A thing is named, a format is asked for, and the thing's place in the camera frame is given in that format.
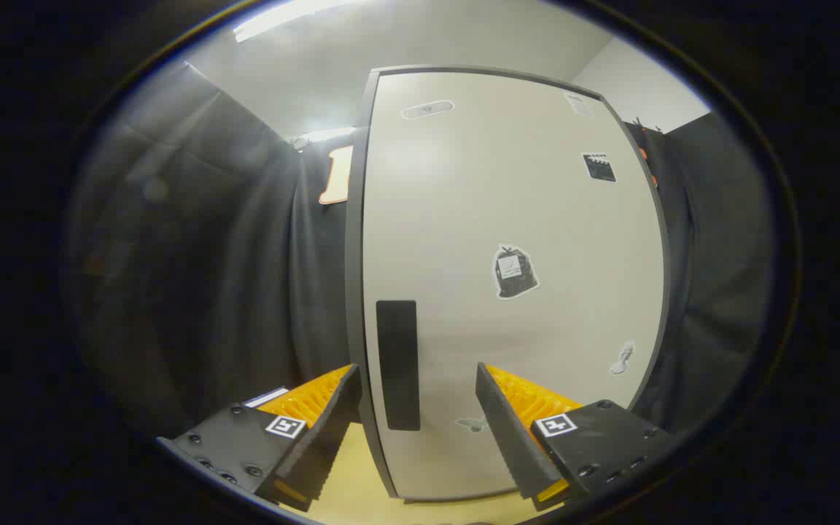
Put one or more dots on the grey shoe cabinet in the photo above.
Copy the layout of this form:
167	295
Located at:
354	292

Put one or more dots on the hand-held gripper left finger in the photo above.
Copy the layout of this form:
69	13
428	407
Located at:
329	437

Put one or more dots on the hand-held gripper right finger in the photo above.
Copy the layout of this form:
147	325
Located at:
507	437

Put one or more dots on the white shoe cabinet door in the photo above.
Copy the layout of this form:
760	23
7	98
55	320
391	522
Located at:
464	219

